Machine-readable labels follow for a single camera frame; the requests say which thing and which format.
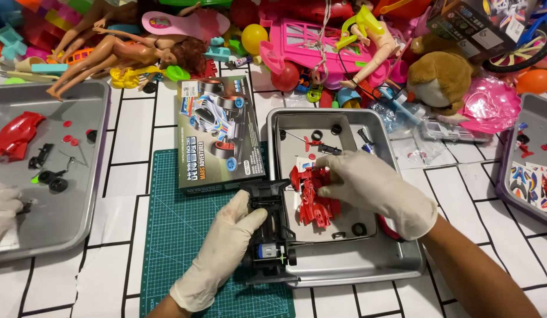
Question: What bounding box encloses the person's right hand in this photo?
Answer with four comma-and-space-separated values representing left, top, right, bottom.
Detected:
315, 150, 438, 241

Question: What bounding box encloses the person's left hand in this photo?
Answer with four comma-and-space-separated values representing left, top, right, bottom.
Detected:
169, 189, 269, 313

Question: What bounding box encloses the red toy car body shell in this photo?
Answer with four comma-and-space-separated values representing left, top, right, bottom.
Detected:
290, 165, 342, 228

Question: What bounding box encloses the black toy car chassis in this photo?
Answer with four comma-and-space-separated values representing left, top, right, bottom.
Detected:
239, 178, 300, 285

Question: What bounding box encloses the red curved plastic part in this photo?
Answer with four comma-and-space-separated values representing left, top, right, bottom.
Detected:
377, 214, 404, 243

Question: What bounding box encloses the green cutting mat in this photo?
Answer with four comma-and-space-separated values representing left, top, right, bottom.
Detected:
139, 141, 297, 318

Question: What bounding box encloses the grey cardboard insert tray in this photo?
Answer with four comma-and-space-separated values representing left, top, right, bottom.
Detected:
273, 114, 378, 244

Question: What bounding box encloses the clear plastic bag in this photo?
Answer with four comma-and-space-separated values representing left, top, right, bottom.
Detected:
390, 132, 446, 169

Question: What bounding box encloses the small black blue screwdriver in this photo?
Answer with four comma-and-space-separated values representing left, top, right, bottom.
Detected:
357, 128, 375, 155

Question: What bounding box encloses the square metal tray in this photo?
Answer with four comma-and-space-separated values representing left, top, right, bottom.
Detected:
265, 107, 428, 288

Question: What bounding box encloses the small sticker sheet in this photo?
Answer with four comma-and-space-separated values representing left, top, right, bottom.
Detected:
296, 157, 318, 173

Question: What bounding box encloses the clear plastic case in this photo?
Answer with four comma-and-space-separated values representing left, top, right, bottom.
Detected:
421, 118, 492, 144

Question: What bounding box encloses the printed toy car box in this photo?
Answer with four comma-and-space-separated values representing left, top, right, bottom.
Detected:
176, 75, 266, 195

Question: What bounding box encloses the colourful sticker sheet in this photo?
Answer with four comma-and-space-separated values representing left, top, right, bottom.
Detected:
509, 161, 547, 215

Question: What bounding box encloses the large metal tray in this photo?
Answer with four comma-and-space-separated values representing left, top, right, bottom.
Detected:
0, 79, 112, 264

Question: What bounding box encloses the purple rimmed metal tray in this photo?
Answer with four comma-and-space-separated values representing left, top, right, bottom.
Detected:
495, 93, 547, 230

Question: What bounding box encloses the heap of colourful toys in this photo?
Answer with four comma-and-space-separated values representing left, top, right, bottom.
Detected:
0, 0, 547, 135

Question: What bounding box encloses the glossy red car body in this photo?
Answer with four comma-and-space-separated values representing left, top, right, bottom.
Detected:
0, 111, 46, 162

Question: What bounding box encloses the black plastic bracket part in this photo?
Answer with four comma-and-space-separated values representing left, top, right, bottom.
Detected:
28, 143, 54, 170

